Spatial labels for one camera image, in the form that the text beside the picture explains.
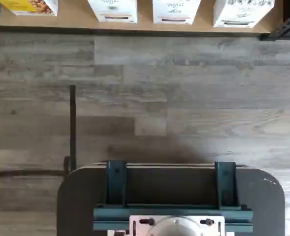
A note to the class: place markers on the white box yellow strip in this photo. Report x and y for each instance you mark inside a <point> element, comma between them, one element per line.
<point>115,9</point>

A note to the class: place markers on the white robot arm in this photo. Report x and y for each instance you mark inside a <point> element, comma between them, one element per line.
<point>176,228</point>

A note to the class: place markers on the white box pink strip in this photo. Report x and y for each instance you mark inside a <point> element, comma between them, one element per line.
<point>174,12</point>

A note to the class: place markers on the dark robot base table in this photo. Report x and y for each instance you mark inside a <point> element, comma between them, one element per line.
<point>258,201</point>

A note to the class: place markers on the purely elizabeth yellow box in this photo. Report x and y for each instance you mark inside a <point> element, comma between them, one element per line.
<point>29,6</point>

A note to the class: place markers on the white box green strip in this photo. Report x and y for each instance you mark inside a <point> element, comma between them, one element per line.
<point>243,12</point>

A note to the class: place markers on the green metal clamp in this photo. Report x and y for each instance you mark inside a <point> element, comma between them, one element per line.
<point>226,186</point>
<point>115,184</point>

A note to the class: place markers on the green metal base frame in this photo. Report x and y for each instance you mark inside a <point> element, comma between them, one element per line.
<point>110,214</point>

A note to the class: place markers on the wooden shelf board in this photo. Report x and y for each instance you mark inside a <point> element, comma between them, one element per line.
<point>73,22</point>

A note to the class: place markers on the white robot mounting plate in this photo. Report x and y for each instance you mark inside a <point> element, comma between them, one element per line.
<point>139,228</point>

